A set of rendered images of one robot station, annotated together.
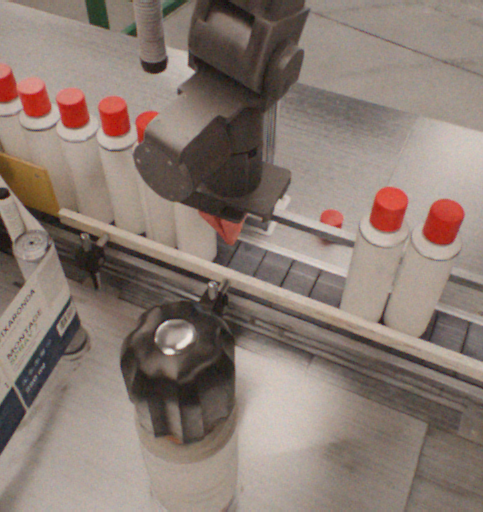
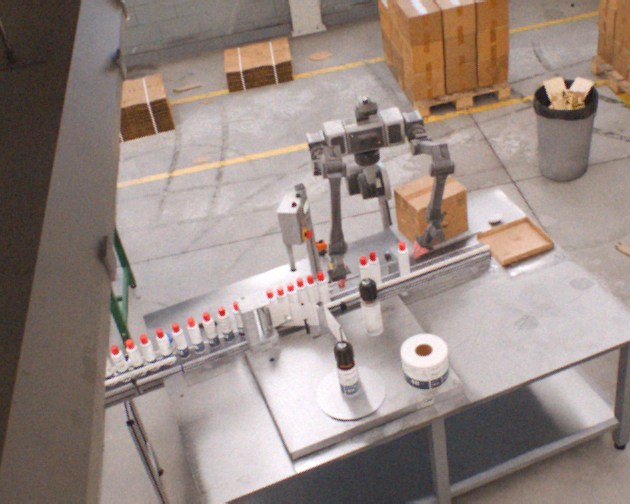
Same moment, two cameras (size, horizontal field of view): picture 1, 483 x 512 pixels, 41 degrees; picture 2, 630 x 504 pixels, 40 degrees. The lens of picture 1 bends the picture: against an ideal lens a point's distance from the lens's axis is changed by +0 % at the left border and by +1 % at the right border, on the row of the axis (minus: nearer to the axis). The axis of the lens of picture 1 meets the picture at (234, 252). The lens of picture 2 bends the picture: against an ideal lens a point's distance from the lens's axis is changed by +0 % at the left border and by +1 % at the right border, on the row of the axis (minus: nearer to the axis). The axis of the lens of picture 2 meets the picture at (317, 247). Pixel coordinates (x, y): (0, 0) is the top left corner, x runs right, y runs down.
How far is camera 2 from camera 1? 354 cm
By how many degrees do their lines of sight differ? 31
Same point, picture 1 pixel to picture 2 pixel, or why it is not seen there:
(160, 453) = (372, 305)
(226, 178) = not seen: hidden behind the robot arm
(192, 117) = (340, 259)
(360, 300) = not seen: hidden behind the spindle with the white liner
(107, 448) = (353, 337)
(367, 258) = (365, 272)
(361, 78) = (237, 266)
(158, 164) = (340, 269)
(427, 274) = (376, 267)
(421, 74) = (260, 247)
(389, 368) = (382, 294)
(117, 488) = (362, 339)
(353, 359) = not seen: hidden behind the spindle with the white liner
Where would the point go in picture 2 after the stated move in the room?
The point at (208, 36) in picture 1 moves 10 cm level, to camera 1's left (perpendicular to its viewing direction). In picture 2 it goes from (334, 247) to (319, 259)
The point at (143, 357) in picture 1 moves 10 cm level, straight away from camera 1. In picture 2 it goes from (366, 285) to (346, 281)
